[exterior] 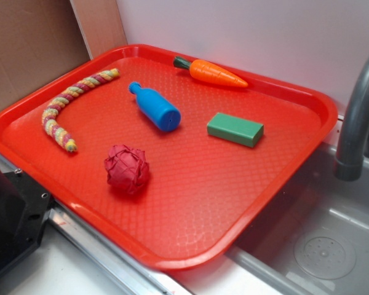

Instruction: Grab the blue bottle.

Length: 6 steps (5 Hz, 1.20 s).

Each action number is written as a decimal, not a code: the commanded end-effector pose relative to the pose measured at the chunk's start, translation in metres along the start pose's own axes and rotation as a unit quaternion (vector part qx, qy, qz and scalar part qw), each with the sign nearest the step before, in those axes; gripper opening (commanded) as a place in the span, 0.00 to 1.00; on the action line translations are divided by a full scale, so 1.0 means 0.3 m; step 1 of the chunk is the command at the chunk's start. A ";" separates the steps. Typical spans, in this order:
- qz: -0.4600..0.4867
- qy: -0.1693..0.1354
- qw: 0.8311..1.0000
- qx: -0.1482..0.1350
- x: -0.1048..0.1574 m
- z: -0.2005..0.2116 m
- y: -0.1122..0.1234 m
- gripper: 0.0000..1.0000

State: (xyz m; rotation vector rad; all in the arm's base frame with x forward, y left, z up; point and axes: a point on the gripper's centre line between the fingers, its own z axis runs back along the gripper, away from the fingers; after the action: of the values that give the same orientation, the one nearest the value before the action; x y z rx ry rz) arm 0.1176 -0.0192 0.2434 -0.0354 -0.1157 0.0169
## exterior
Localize blue plastic bottle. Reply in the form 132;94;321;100
129;82;181;132

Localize red plastic tray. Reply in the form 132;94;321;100
0;45;338;270

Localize green rectangular block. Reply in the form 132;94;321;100
207;112;264;148

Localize crumpled red paper ball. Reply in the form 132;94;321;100
104;144;150;195

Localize orange toy carrot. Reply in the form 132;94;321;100
173;56;248;88

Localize grey plastic sink basin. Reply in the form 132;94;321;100
172;144;369;295

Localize grey sink faucet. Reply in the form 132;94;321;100
333;57;369;181

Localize brown cardboard panel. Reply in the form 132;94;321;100
0;1;127;111

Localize multicoloured twisted rope toy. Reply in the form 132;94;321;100
41;68;121;153

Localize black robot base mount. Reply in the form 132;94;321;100
0;170;52;278

